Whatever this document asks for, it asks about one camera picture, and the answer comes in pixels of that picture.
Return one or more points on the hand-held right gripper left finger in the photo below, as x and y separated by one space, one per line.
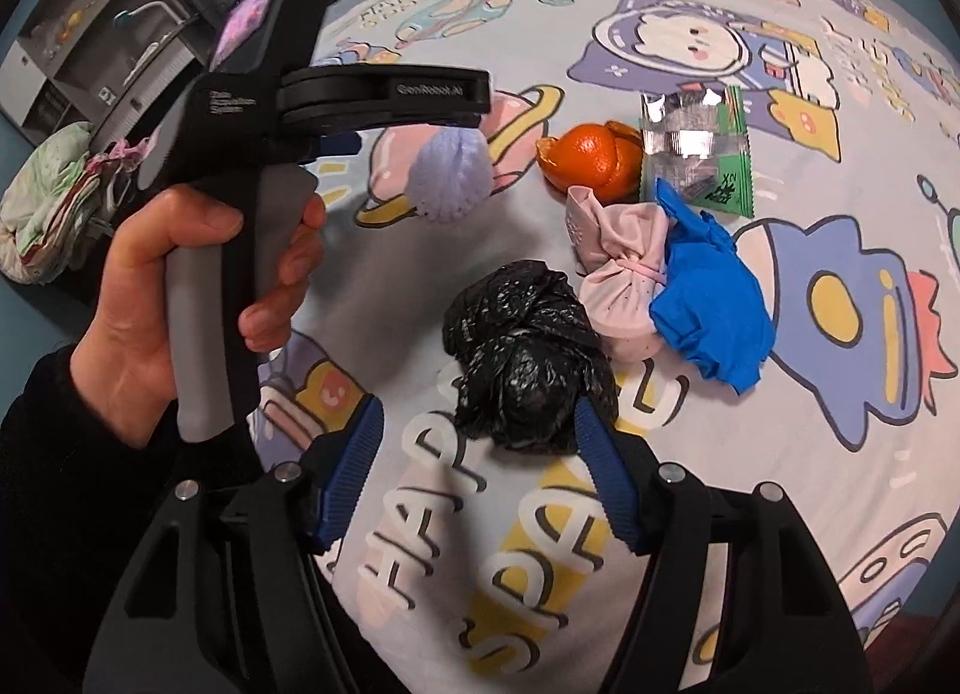
349 469

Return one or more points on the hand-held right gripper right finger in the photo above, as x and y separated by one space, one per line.
611 476

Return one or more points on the black plastic bag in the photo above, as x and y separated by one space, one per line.
525 356

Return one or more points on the blue glove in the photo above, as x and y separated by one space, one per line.
712 311

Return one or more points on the pink cloth bundle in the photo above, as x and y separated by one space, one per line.
619 281

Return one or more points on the orange mandarin peel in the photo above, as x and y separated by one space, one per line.
592 158

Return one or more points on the green and silver wrapper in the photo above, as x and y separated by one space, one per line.
694 147

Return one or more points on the person's left forearm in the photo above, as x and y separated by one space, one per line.
45 514

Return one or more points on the person's left hand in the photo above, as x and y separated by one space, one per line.
135 319

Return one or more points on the bed with cartoon sheet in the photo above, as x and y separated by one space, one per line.
825 476

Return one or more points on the pile of pale clothes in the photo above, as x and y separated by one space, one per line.
45 214

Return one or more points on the grey wall shelf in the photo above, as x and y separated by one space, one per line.
67 27

